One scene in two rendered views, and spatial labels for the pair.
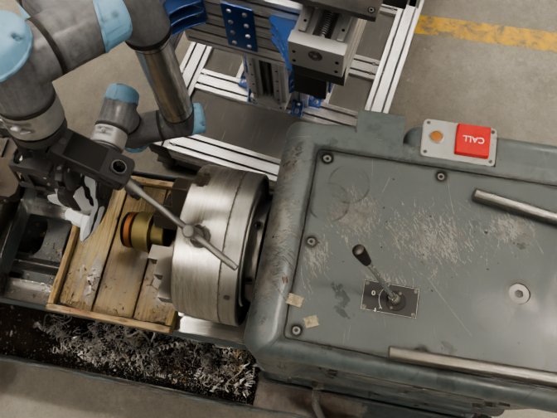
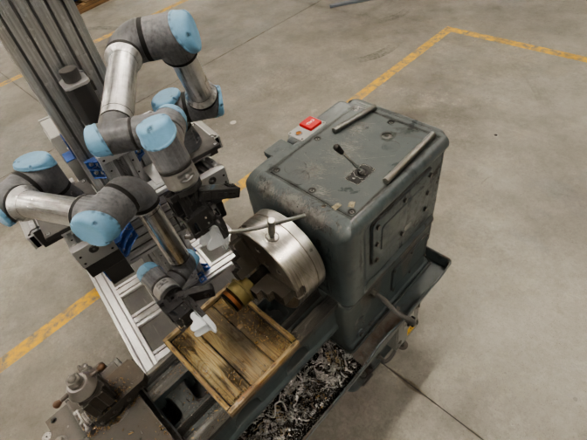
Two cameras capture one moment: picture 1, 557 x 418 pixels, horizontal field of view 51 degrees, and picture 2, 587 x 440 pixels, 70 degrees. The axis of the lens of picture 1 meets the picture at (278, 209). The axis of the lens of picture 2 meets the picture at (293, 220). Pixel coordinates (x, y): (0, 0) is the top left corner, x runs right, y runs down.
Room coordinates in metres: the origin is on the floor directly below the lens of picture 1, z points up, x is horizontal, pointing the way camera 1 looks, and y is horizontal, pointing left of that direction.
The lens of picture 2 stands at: (-0.17, 0.78, 2.15)
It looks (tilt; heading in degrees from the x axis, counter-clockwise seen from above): 47 degrees down; 304
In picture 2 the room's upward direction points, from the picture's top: 10 degrees counter-clockwise
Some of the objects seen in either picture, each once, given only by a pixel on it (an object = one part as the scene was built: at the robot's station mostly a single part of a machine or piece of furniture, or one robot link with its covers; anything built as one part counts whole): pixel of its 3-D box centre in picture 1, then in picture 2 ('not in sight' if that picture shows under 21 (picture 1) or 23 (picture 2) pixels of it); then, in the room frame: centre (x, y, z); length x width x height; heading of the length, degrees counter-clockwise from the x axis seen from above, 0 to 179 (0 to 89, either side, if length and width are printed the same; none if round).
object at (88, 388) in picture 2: not in sight; (79, 385); (0.63, 0.70, 1.13); 0.08 x 0.08 x 0.03
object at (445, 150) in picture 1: (455, 148); (307, 134); (0.44, -0.34, 1.23); 0.13 x 0.08 x 0.05; 72
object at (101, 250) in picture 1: (130, 248); (230, 343); (0.44, 0.37, 0.89); 0.36 x 0.30 x 0.04; 162
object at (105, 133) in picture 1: (107, 140); (167, 290); (0.63, 0.36, 1.08); 0.08 x 0.05 x 0.08; 72
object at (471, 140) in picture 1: (472, 141); (310, 124); (0.44, -0.37, 1.26); 0.06 x 0.06 x 0.02; 72
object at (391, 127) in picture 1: (379, 133); (279, 152); (0.48, -0.21, 1.24); 0.09 x 0.08 x 0.03; 72
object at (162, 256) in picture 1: (172, 279); (277, 290); (0.30, 0.23, 1.09); 0.12 x 0.11 x 0.05; 162
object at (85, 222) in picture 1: (78, 216); (200, 324); (0.45, 0.42, 1.09); 0.09 x 0.06 x 0.03; 162
